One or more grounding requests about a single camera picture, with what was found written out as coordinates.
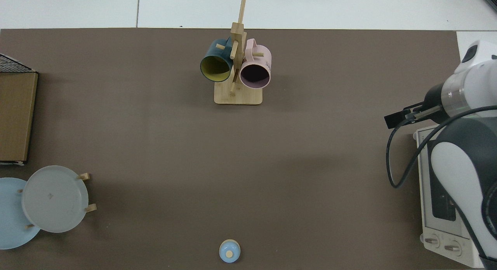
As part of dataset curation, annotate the wire basket with wooden floor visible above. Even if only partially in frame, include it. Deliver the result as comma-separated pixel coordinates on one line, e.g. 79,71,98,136
0,54,39,166

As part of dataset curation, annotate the light blue plate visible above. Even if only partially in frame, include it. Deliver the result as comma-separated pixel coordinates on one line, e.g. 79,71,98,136
0,177,41,250

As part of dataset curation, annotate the wooden cup stand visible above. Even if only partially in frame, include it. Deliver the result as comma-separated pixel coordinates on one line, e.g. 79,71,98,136
214,0,263,106

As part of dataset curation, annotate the dark teal cup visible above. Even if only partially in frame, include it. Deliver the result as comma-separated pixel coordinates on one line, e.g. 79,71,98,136
200,38,235,83

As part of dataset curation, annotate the pale toaster oven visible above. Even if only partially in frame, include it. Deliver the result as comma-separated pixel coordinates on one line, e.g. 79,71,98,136
412,125,486,269

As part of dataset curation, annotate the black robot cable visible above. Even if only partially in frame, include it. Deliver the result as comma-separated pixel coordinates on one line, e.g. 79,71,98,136
386,105,497,189

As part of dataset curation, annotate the brown table cloth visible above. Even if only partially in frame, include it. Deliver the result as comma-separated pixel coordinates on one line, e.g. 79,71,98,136
0,28,462,270

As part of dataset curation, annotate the grey plate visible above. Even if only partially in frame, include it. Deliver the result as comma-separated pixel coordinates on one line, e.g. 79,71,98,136
21,165,89,234

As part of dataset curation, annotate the wooden plate rack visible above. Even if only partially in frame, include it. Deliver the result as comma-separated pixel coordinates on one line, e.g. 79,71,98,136
19,173,97,229

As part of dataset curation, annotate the pink cup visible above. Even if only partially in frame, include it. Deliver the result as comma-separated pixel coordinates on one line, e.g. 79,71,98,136
239,38,272,89

